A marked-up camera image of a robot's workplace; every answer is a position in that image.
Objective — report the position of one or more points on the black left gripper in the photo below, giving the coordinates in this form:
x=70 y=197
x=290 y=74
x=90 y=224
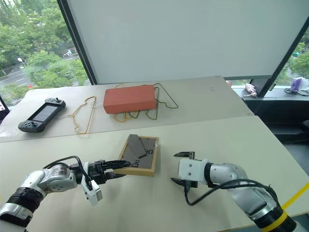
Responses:
x=96 y=172

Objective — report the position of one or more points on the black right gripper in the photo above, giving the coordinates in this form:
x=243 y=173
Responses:
x=192 y=185

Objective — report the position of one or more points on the wooden picture frame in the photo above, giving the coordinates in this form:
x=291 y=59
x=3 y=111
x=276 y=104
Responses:
x=142 y=157

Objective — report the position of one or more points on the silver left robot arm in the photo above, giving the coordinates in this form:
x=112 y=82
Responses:
x=55 y=180

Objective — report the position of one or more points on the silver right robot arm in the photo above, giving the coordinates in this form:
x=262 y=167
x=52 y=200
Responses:
x=243 y=183

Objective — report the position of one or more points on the red rectangular box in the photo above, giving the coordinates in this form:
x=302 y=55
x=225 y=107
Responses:
x=130 y=99

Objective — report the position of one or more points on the dark grey handheld game console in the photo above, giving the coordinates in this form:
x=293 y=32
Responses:
x=42 y=114

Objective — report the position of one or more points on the folded pink umbrella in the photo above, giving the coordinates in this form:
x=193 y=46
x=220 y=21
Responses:
x=251 y=89

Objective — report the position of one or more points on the dark laptop screen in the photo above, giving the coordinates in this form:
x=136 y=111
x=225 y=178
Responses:
x=3 y=108

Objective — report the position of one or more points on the purple package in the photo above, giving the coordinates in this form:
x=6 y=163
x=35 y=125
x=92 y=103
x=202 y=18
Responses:
x=297 y=83

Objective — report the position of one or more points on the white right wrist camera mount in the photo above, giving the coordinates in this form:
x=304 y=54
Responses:
x=190 y=171

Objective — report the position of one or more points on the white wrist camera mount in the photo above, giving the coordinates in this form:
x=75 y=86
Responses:
x=93 y=192
x=190 y=171

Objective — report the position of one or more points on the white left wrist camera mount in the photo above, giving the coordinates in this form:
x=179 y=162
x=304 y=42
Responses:
x=93 y=192

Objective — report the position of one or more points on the white board with black frame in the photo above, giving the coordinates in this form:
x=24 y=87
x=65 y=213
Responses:
x=183 y=38

